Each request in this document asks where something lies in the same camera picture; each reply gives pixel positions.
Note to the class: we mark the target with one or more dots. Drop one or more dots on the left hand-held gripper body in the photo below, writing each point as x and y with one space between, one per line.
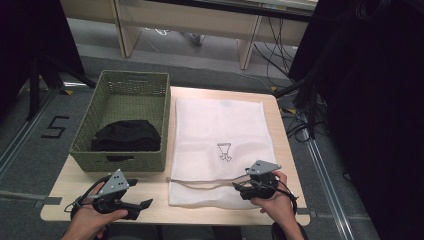
113 186

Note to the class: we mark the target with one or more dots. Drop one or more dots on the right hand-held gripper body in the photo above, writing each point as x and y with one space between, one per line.
263 181

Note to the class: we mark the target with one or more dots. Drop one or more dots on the black garment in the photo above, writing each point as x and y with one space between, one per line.
126 136

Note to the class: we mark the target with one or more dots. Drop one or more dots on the white mesh laundry bag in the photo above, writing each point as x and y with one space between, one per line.
216 126

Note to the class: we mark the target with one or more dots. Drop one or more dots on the green woven plastic basket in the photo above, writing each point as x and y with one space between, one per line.
133 96

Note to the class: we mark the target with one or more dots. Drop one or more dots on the person's right hand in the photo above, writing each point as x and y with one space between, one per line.
280 205

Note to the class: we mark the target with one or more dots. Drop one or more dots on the person's left hand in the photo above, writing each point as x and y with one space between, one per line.
87 218

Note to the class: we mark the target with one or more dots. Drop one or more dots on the black metal stand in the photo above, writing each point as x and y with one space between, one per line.
35 86
310 100

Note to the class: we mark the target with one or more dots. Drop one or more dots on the black curtain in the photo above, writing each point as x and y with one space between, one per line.
373 110
30 43

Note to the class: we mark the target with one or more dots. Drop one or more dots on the light wooden desk frame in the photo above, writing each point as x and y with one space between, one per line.
186 18

